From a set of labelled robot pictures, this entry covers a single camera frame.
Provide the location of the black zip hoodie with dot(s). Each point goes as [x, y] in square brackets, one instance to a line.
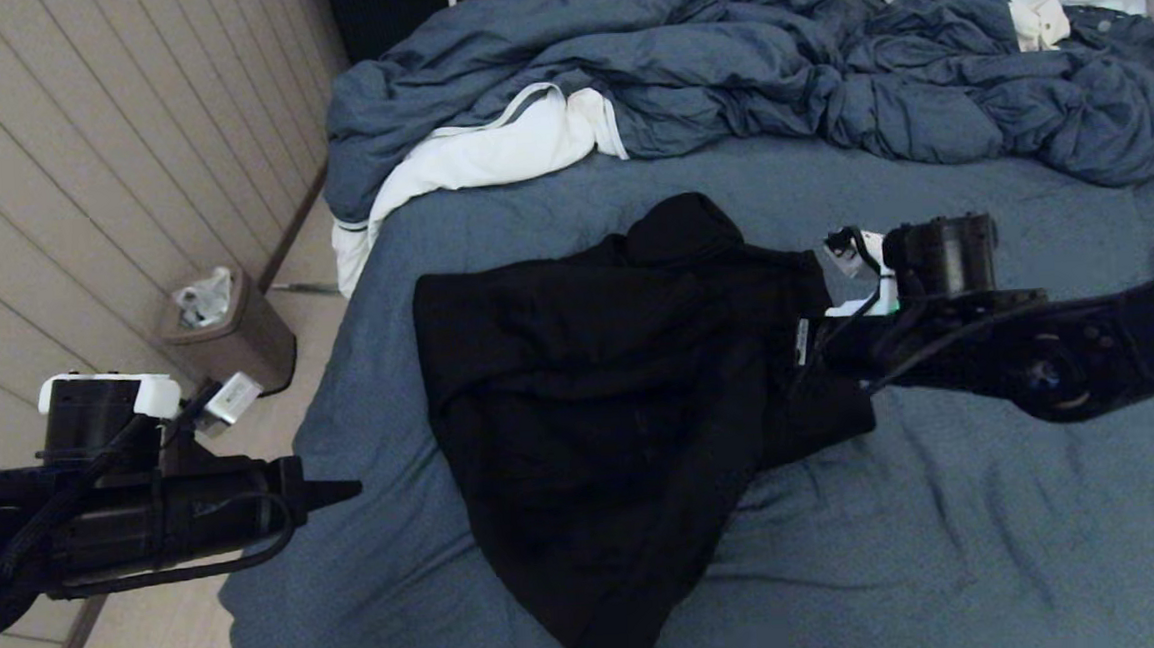
[594, 443]

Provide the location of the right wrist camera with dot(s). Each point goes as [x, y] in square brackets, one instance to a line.
[924, 258]

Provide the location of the brown trash bin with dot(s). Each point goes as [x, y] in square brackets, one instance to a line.
[248, 344]

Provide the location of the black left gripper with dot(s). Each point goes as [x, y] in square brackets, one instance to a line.
[158, 520]

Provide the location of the blue bed sheet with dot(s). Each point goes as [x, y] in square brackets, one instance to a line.
[1001, 538]

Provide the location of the grey metal rod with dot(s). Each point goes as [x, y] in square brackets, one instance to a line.
[304, 285]

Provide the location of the cream garment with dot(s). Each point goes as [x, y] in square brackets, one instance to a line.
[1045, 25]

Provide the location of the blue denim garment with buttons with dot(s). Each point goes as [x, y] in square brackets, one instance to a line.
[1130, 30]

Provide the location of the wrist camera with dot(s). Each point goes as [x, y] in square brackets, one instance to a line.
[924, 258]
[112, 413]

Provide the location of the white plastic bin liner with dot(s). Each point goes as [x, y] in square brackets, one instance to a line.
[203, 299]

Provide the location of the black furniture piece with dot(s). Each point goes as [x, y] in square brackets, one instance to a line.
[387, 5]

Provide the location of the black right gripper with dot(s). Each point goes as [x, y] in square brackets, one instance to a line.
[909, 344]

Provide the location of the rumpled blue duvet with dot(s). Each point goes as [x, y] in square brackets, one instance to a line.
[721, 55]

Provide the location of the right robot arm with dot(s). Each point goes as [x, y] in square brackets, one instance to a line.
[1119, 346]

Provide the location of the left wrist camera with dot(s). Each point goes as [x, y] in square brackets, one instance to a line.
[112, 413]

